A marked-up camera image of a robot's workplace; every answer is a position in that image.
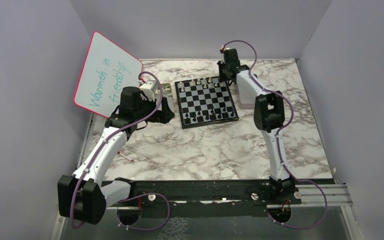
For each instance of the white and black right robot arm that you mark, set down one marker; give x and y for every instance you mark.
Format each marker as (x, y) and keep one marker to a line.
(268, 117)

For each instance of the black and white chessboard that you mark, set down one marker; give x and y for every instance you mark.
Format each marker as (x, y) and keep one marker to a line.
(203, 100)

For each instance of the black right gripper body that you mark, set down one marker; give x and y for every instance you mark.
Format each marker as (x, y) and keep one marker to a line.
(222, 68)

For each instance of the pink framed whiteboard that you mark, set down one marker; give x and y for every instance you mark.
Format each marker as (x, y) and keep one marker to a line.
(107, 69)

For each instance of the right aluminium extrusion rail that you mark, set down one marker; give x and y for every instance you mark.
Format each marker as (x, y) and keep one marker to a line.
(336, 195)

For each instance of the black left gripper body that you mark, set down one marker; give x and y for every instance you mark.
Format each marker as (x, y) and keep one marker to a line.
(146, 107)

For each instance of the red capped marker pen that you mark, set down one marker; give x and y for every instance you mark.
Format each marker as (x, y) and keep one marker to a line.
(125, 156)

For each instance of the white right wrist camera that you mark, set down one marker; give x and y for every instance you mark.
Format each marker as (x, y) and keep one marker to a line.
(223, 57)

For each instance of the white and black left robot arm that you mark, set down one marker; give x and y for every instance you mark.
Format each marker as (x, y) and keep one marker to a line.
(81, 196)

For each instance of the silver metal tin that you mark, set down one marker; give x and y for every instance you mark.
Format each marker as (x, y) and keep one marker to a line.
(246, 97)

